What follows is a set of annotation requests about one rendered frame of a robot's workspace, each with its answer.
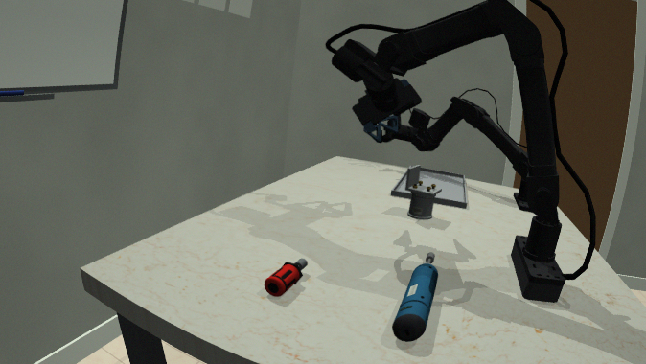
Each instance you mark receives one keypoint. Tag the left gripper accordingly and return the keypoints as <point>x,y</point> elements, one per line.
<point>378,111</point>

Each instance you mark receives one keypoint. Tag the dark grey cylinder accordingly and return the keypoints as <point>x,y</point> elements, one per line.
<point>421,206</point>

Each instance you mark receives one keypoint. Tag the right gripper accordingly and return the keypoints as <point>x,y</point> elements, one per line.
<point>393,127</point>

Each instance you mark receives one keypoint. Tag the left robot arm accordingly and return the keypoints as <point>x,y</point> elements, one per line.
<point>412,49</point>

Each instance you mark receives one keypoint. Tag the grey metal bracket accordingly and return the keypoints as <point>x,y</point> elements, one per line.
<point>413,174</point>

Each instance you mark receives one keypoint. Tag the dark blue nut driver barrel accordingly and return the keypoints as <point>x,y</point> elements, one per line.
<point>411,320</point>

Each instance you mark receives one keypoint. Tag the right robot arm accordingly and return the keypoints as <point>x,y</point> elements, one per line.
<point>428,139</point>

